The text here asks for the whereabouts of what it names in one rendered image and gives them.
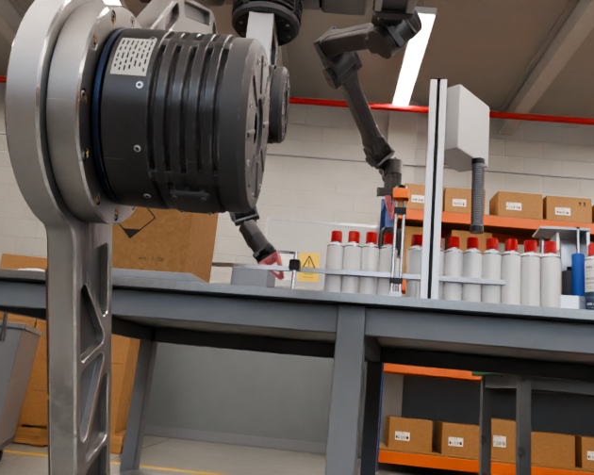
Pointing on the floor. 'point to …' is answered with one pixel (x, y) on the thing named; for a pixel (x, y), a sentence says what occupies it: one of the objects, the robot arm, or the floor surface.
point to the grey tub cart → (3, 381)
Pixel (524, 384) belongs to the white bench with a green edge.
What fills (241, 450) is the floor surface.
